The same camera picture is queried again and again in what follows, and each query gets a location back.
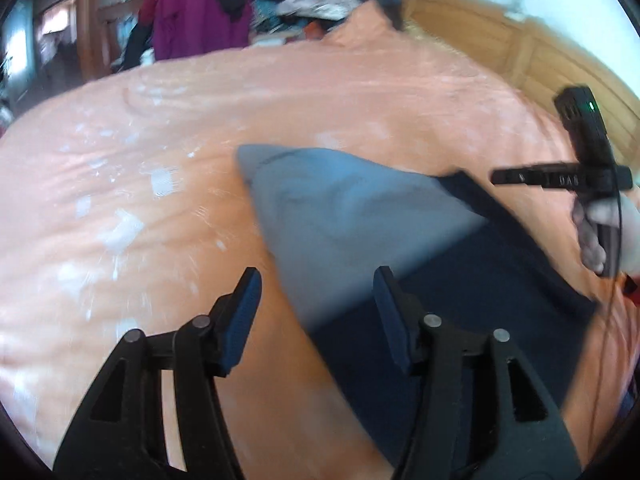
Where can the brown wooden wardrobe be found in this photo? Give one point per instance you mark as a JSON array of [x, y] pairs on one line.
[[101, 34]]

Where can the wooden bed headboard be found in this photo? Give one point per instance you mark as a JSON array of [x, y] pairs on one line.
[[533, 58]]

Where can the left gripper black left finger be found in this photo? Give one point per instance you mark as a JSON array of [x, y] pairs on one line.
[[153, 410]]

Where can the orange dog-print bed cover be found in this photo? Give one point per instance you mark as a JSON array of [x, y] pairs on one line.
[[122, 207]]

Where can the dark navy small garment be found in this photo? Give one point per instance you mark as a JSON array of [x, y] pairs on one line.
[[330, 219]]

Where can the right hand in white glove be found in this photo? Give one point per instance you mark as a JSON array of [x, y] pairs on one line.
[[607, 212]]

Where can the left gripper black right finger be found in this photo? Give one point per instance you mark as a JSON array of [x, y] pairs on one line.
[[483, 411]]

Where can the purple garment on pile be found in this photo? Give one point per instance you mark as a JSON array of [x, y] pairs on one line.
[[185, 28]]

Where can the red sleeve forearm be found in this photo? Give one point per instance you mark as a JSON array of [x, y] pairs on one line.
[[631, 289]]

